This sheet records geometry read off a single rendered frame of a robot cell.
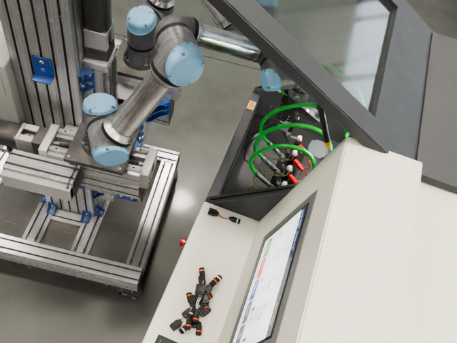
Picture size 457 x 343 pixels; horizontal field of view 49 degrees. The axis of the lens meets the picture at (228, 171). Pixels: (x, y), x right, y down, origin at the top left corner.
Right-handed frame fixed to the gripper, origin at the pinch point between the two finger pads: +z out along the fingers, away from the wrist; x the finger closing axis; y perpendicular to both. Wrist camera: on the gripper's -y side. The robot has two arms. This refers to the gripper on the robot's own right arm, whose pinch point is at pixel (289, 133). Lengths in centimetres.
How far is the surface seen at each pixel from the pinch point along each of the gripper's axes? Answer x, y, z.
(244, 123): -11.1, 19.4, 15.7
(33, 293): 61, 93, 111
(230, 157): 9.2, 19.0, 15.7
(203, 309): 76, 7, 11
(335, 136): -30.9, -21.3, 24.8
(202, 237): 50, 17, 13
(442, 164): 28, -44, -39
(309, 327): 92, -16, -44
